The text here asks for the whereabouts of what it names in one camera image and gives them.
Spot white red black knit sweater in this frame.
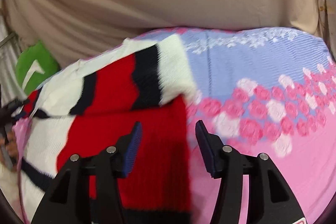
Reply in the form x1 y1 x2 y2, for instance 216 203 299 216
20 34 197 223

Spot person's left hand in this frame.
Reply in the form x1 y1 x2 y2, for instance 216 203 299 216
0 130 19 172

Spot green round plush pillow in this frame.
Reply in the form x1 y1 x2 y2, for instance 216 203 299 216
15 40 60 96

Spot white satin curtain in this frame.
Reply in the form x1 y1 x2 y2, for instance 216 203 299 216
0 15 26 105

